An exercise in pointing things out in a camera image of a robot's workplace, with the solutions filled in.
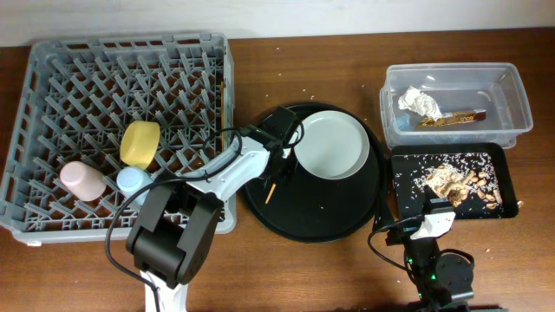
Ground light blue plastic cup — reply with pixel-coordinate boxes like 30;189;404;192
116;166;153;199

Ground grey plastic dishwasher rack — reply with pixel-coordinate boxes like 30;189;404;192
1;34;234;246

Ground wooden chopstick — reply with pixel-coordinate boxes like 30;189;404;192
264;183;277;205
219;81;225;152

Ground gold snack wrapper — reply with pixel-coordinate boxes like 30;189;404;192
417;109;486;128

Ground crumpled white tissue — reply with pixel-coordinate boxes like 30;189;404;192
398;86;443;120

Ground pink plastic cup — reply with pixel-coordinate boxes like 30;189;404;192
60;161;107;201

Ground yellow bowl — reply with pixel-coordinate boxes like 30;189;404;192
120;120;160;170

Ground black rectangular tray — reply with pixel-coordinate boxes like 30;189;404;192
391;143;519;220

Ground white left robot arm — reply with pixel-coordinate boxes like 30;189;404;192
105;107;304;311

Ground light grey plate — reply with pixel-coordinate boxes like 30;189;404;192
293;110;370;179

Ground food scraps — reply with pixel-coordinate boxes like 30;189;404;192
404;153;509;218

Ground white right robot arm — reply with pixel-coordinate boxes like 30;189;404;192
385;186;474;311

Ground clear plastic bin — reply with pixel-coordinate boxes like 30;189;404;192
380;62;533;148

